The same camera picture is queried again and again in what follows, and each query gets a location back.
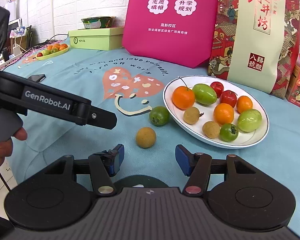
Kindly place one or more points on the orange with stem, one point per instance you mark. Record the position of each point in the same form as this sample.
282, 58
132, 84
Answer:
183, 97

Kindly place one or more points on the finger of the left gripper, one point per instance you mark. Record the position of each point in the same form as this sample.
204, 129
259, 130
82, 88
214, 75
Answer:
101, 118

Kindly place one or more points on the light green shoe box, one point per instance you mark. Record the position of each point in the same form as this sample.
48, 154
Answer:
97, 39

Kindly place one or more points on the red tomato fruit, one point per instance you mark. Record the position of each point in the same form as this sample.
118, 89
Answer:
218, 88

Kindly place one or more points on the orange tangerine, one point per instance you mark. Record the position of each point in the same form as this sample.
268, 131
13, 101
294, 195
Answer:
223, 114

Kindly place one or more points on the brown longan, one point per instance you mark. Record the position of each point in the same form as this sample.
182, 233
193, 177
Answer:
192, 115
146, 137
211, 129

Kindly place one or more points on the magenta tote bag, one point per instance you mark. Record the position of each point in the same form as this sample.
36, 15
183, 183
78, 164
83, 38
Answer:
176, 31

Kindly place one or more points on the yellow fruit tray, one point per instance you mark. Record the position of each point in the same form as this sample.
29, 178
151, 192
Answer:
52, 51

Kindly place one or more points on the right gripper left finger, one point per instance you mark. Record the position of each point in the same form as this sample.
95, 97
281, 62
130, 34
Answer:
101, 167

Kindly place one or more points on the large green oval fruit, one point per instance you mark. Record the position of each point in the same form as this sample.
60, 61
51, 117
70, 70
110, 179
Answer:
204, 94

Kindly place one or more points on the green instant noodle bowl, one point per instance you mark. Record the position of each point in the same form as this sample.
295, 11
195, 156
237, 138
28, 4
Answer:
98, 22

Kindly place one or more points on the small orange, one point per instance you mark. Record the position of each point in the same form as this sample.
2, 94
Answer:
244, 103

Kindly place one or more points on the black smartphone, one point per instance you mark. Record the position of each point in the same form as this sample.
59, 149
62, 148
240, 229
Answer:
37, 78

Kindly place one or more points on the red apple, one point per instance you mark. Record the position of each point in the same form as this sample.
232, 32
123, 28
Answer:
229, 97

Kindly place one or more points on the light blue printed tablecloth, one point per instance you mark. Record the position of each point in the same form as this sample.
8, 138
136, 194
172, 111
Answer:
113, 80

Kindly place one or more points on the person's left hand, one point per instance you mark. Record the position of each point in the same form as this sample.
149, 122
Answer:
6, 147

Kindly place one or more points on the red patterned gift bag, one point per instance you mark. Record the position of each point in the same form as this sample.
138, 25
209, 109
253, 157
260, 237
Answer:
256, 43

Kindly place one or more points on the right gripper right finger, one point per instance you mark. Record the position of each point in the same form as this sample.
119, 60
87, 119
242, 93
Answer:
198, 167

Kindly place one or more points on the green round fruit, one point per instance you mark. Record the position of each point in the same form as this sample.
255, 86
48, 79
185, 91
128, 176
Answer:
249, 120

